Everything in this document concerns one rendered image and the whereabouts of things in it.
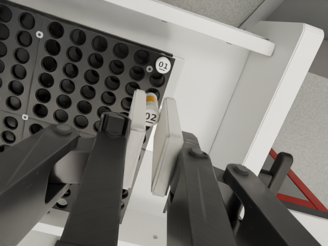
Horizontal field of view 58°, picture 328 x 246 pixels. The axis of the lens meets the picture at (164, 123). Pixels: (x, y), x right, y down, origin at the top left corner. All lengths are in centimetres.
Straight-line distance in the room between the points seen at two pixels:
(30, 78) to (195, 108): 17
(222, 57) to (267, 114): 10
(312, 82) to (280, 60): 108
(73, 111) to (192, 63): 13
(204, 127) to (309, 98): 104
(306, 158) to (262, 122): 121
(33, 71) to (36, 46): 2
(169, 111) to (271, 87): 12
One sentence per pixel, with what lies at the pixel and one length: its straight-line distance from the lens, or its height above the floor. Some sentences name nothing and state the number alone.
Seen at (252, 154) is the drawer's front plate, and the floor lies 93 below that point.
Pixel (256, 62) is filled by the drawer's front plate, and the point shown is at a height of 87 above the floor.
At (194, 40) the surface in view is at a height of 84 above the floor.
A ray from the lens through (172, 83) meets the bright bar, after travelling 31.
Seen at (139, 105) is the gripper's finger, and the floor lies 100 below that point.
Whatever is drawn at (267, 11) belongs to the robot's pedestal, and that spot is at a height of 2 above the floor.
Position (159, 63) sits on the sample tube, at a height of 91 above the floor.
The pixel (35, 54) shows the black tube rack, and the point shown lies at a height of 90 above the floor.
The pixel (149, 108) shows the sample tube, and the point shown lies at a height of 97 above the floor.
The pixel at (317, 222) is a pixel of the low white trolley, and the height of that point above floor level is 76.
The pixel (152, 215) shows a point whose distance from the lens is 40.
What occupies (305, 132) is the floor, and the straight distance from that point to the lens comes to 140.
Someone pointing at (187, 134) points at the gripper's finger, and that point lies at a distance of 16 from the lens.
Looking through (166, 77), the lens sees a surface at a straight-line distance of 26.
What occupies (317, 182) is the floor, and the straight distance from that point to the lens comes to 155.
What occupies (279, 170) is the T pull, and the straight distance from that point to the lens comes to 30.
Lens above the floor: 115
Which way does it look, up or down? 70 degrees down
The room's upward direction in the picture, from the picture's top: 174 degrees clockwise
